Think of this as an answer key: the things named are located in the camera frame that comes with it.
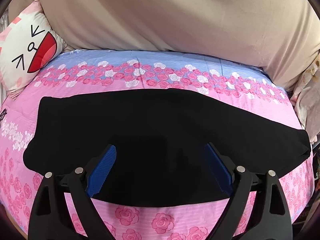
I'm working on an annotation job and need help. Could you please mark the black pants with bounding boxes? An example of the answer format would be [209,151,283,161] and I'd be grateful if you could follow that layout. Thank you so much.
[23,89,311,207]

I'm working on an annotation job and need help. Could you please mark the floral beige pillow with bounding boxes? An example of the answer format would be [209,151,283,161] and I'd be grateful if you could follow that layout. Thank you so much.
[290,55,319,144]

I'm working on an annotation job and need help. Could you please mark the white cartoon-face pillow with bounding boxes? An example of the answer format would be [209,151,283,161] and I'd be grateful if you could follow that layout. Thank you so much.
[1,0,67,99]

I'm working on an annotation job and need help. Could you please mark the beige duvet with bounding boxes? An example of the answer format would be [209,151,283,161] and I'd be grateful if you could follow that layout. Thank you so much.
[9,0,319,89]

